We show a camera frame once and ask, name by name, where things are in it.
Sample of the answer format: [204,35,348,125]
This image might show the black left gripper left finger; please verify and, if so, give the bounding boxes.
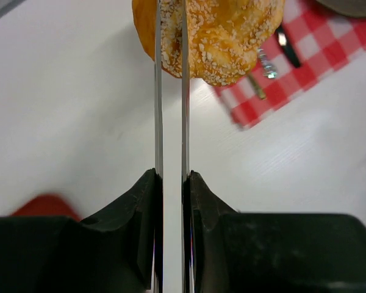
[0,169,159,292]

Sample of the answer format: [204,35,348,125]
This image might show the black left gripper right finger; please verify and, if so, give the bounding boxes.
[182,172,366,292]

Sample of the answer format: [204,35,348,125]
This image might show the silver metal tongs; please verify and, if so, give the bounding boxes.
[153,1,195,292]

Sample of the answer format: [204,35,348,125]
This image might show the sugared round bread bun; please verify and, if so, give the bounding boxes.
[132,0,285,87]

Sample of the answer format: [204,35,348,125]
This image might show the red serving tray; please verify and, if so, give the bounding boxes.
[11,193,81,222]

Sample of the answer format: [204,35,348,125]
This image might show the gold fork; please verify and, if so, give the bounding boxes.
[247,73,267,100]

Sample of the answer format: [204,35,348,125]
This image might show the black knife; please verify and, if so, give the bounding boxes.
[275,24,301,68]

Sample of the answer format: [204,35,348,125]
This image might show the red checkered cloth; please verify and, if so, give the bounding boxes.
[214,1,366,128]

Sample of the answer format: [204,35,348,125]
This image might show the dark round plate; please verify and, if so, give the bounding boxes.
[316,0,366,18]

